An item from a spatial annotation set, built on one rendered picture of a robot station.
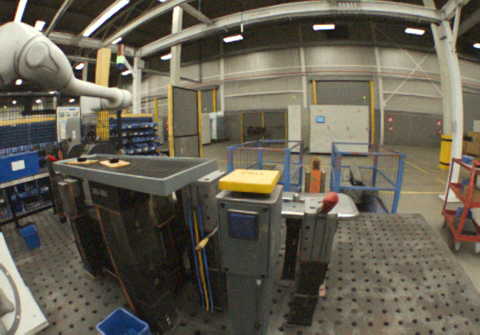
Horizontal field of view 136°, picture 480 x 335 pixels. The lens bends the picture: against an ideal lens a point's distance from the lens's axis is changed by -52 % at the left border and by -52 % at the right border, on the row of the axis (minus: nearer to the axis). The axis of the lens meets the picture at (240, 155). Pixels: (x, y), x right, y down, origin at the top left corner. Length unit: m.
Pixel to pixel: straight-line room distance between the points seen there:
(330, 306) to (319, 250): 0.30
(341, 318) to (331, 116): 7.90
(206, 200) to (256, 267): 0.22
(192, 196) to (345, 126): 8.01
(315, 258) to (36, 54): 0.78
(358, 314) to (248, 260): 0.50
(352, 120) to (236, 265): 8.17
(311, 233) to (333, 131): 7.91
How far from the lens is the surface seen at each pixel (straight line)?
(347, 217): 0.53
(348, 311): 0.69
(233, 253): 0.26
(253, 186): 0.21
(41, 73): 0.60
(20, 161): 1.39
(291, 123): 8.34
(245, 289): 0.30
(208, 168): 0.30
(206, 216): 0.45
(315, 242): 0.42
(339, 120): 8.28
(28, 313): 0.79
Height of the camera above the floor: 1.22
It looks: 9 degrees down
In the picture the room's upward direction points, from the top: 1 degrees counter-clockwise
